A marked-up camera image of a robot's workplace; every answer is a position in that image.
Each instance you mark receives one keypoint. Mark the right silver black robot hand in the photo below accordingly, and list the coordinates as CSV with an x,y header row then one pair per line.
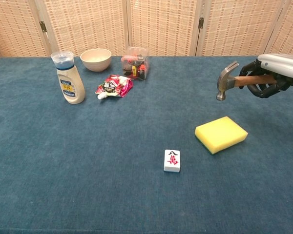
x,y
280,65

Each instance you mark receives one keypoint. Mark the yellow sponge with green base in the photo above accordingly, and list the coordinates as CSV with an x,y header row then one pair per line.
x,y
221,133

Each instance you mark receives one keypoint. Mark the woven bamboo folding screen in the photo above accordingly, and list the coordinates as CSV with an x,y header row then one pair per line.
x,y
156,26

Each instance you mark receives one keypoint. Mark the white mahjong tile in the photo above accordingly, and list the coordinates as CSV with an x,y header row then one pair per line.
x,y
172,161

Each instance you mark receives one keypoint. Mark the clear plastic box of clips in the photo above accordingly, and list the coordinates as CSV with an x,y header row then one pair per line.
x,y
135,64

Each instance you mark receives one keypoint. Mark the red pink spout pouch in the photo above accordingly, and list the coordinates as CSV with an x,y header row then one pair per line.
x,y
114,87

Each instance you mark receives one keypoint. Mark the beige bowl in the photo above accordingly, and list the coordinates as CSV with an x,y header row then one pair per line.
x,y
95,60

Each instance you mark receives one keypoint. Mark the blue table cloth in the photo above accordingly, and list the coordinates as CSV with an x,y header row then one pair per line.
x,y
112,156

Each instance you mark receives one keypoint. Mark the cream squeeze bottle blue label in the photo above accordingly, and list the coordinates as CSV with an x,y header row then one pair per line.
x,y
70,83

